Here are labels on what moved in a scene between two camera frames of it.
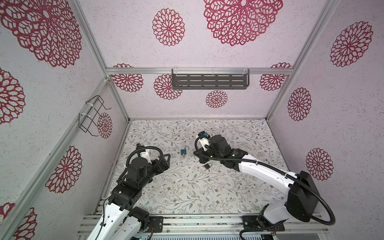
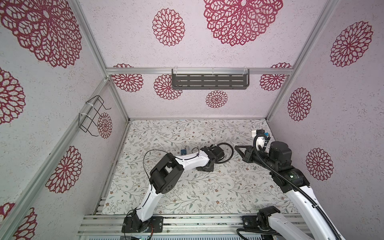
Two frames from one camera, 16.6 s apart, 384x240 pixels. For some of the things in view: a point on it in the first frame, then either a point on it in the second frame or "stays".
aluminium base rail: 208,224 stays
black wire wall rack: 88,119 stays
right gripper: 201,155 → 245,156
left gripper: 165,165 → 210,168
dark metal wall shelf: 210,78 stays
